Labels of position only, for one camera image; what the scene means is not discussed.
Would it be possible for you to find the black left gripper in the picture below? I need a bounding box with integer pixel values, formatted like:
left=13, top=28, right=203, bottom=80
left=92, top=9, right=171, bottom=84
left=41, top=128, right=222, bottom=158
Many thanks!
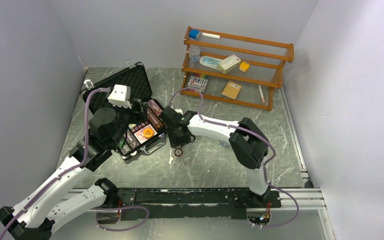
left=105, top=94, right=148, bottom=147

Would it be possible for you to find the orange hundred chip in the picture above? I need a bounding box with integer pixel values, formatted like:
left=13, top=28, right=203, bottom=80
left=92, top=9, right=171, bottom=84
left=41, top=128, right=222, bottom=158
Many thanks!
left=174, top=148, right=183, bottom=157

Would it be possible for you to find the red playing card deck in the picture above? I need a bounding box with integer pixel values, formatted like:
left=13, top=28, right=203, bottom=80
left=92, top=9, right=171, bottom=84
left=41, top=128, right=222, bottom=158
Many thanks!
left=130, top=123, right=157, bottom=144

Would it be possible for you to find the orange big blind button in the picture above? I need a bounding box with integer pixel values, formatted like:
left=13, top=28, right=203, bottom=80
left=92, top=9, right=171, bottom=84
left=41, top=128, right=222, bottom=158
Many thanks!
left=142, top=127, right=155, bottom=139

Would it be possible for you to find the black poker chip case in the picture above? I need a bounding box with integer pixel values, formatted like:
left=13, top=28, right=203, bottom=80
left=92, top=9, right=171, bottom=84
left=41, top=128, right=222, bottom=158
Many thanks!
left=81, top=60, right=168, bottom=160

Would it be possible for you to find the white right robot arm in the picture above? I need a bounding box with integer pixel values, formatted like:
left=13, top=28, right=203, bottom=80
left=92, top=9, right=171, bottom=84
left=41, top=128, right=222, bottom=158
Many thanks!
left=159, top=107, right=270, bottom=207

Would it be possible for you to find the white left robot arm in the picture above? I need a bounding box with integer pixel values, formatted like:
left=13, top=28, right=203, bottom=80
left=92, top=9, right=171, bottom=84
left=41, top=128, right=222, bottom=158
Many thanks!
left=0, top=100, right=150, bottom=240

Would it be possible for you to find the coloured marker pack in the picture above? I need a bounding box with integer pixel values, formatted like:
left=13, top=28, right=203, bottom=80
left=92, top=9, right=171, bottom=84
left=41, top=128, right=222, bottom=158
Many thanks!
left=187, top=73, right=209, bottom=94

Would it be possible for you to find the purple red chip row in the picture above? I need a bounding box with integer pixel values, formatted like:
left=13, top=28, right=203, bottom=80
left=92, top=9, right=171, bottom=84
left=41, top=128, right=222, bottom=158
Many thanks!
left=147, top=99, right=164, bottom=118

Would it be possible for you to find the orange brown chip row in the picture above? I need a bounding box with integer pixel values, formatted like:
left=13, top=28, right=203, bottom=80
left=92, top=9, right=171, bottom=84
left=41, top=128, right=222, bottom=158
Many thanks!
left=146, top=107, right=164, bottom=131

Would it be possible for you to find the blue white ceramic jar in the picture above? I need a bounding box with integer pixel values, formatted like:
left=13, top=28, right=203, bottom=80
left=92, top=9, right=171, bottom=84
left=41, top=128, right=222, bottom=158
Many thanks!
left=218, top=140, right=231, bottom=148

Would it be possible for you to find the green red chip row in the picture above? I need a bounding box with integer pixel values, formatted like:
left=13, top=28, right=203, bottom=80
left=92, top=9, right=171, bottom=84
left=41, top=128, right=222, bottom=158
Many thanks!
left=117, top=135, right=132, bottom=157

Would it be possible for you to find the orange spiral notebook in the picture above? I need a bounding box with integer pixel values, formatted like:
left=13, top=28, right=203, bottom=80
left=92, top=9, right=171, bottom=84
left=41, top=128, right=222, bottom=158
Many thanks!
left=221, top=80, right=242, bottom=100

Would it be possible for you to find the clear plastic cup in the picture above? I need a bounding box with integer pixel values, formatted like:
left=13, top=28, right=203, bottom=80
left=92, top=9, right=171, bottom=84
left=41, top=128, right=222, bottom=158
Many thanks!
left=188, top=45, right=201, bottom=63

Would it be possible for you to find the white pen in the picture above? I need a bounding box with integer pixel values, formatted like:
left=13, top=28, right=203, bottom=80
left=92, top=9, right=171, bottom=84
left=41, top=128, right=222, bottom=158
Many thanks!
left=258, top=85, right=266, bottom=104

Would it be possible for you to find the white cardboard box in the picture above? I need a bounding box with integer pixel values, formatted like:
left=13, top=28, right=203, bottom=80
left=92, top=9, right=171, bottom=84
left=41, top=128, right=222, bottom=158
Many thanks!
left=217, top=54, right=242, bottom=74

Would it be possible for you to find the orange wooden shelf rack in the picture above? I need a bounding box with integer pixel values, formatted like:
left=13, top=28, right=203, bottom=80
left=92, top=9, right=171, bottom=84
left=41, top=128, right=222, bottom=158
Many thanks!
left=181, top=26, right=295, bottom=111

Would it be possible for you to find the yellow small block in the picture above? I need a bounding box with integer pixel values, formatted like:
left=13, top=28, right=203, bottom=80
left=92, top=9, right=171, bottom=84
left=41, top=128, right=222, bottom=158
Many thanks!
left=239, top=61, right=251, bottom=72

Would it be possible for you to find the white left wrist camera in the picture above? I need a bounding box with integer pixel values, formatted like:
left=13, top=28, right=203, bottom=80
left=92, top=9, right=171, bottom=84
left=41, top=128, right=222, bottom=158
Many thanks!
left=107, top=84, right=132, bottom=109

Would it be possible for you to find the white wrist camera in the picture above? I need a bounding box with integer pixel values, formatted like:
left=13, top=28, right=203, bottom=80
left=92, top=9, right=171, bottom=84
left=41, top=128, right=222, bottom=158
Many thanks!
left=175, top=108, right=184, bottom=115
left=107, top=84, right=132, bottom=109

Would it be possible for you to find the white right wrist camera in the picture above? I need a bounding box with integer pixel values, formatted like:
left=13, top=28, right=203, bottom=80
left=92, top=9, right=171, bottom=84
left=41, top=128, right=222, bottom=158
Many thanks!
left=175, top=108, right=184, bottom=115

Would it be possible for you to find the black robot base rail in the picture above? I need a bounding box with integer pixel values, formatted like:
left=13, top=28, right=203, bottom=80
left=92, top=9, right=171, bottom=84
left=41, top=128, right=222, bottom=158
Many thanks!
left=113, top=187, right=282, bottom=221

